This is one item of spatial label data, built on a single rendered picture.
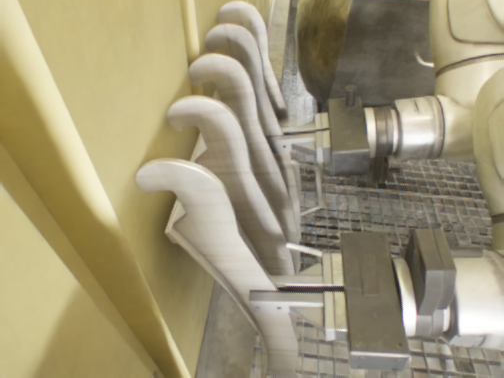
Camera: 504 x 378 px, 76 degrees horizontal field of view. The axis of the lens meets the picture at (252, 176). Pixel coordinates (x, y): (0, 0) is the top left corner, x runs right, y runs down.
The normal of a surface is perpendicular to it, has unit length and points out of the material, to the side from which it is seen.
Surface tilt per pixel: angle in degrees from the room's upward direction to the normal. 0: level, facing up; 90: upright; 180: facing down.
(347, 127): 13
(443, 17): 82
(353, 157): 90
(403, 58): 90
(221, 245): 90
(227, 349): 0
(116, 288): 90
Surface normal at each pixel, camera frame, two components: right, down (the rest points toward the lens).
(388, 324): -0.20, -0.69
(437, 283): -0.18, 0.40
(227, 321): 0.03, -0.69
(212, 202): -0.11, 0.72
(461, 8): -0.93, 0.07
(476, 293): -0.23, -0.36
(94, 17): 0.99, 0.10
